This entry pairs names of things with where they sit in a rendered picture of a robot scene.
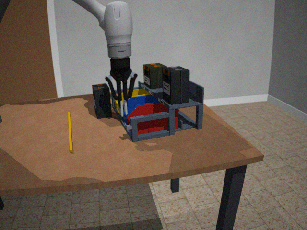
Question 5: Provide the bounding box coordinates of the yellow open bin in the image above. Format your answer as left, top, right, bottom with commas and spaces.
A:
115, 89, 151, 114

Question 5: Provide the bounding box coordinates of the grey metal bin shelf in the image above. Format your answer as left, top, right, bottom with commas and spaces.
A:
110, 81, 204, 142

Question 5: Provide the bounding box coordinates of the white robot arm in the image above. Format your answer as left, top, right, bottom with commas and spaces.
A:
0, 0, 133, 59

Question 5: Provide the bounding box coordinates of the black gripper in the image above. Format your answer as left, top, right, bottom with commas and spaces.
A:
105, 57, 138, 117

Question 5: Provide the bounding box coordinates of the blue bin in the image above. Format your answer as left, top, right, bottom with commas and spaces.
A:
122, 95, 160, 124

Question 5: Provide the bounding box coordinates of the red open bin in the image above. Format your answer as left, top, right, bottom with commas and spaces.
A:
127, 103, 179, 135

